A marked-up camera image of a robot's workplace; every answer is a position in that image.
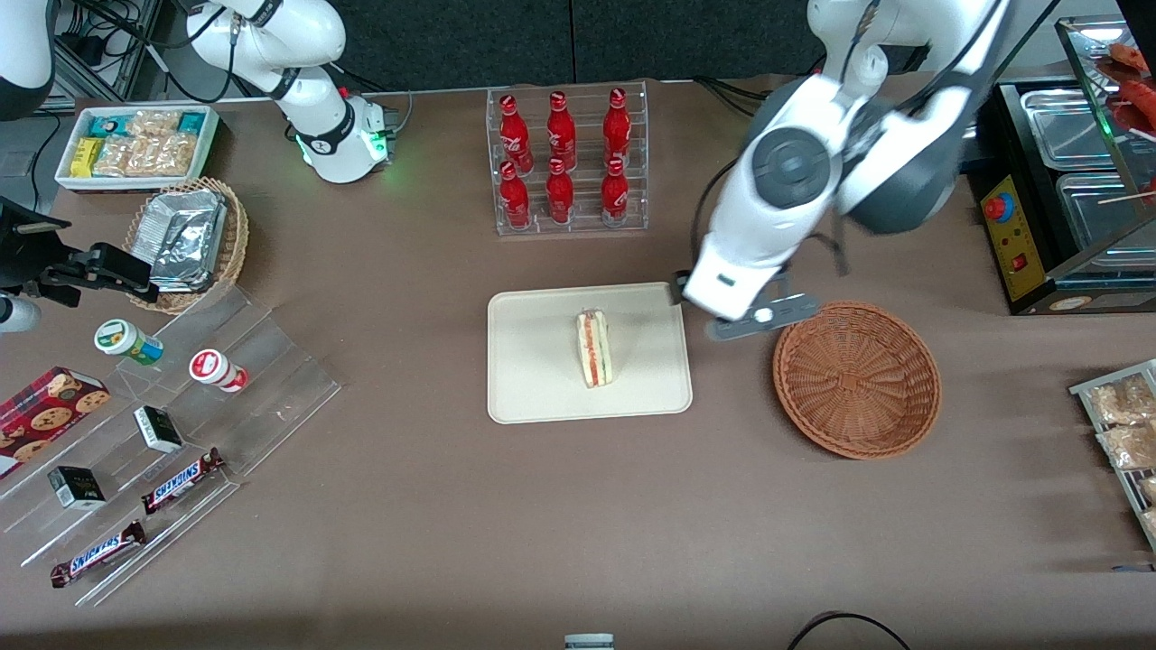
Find red lidded snack cup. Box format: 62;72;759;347
189;348;249;394

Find brown round wicker basket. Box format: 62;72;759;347
772;300;942;460

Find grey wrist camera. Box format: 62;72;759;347
704;293;821;342
0;296;42;333

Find light tan wicker basket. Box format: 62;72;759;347
122;177;250;315

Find red grilled sausage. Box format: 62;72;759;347
1118;79;1156;132

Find white plastic snack bin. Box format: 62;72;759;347
55;105;221;194

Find aluminium frame with cables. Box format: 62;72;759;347
54;0;171;102

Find grey wire snack rack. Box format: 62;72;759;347
1070;359;1156;552

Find green lidded snack cup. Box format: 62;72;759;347
94;319;165;367

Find cream plastic tray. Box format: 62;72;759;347
487;282;694;425

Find black looped cable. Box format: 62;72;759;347
786;611;913;650

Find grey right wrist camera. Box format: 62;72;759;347
0;296;42;333

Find steel food pan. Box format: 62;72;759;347
1021;86;1110;171
1055;172;1156;252

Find clear acrylic stepped display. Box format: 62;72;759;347
0;284;342;608

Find Snickers chocolate bar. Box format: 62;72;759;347
141;448;227;515
50;521;147;590

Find triangular sandwich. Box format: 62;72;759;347
576;309;616;389

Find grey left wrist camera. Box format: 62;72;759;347
704;293;821;342

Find clear bag of crackers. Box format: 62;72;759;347
93;135;150;178
144;134;199;178
125;109;182;140

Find clear acrylic bottle rack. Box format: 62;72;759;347
486;79;649;237

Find black base cable bundle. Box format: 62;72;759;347
694;76;761;118

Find silver foil packet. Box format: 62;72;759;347
144;188;228;267
152;262;218;293

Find red cola bottle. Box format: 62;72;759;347
546;90;577;171
499;94;533;172
545;158;575;225
602;87;632;168
499;161;532;229
601;157;630;227

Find small black box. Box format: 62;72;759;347
47;466;107;511
134;405;184;454

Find red tartan cookie box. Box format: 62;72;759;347
0;366;111;479

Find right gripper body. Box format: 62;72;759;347
0;200;71;292

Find black food warmer appliance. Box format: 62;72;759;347
971;16;1156;315

